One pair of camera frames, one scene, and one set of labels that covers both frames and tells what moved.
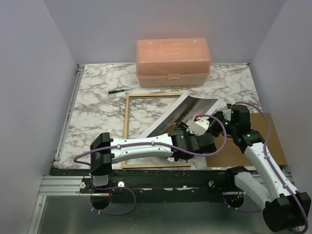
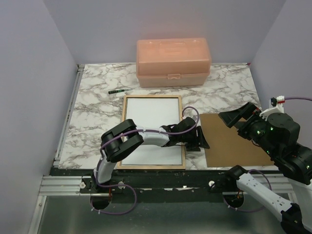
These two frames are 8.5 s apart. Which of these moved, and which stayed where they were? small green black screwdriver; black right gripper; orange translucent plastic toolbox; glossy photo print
Moved: glossy photo print; black right gripper
Stayed: orange translucent plastic toolbox; small green black screwdriver
